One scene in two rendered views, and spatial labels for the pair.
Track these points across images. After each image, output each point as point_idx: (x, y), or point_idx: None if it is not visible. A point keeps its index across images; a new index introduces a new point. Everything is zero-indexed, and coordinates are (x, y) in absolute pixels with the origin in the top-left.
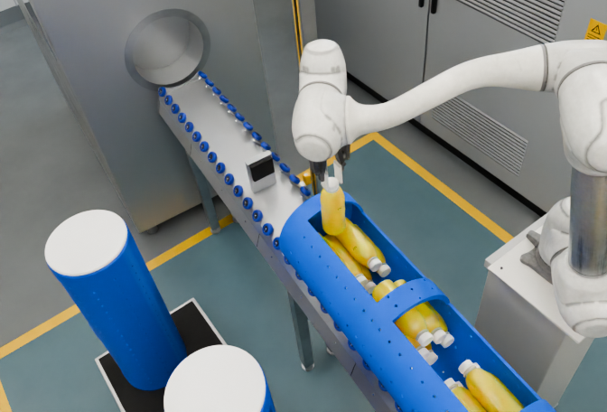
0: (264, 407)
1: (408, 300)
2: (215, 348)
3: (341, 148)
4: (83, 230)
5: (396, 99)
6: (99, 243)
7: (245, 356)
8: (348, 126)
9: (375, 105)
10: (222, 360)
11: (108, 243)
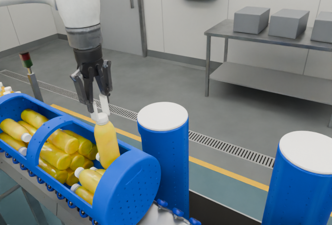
0: (137, 119)
1: (51, 121)
2: (173, 126)
3: (85, 95)
4: (324, 154)
5: None
6: (301, 150)
7: (155, 128)
8: None
9: None
10: (165, 123)
11: (295, 152)
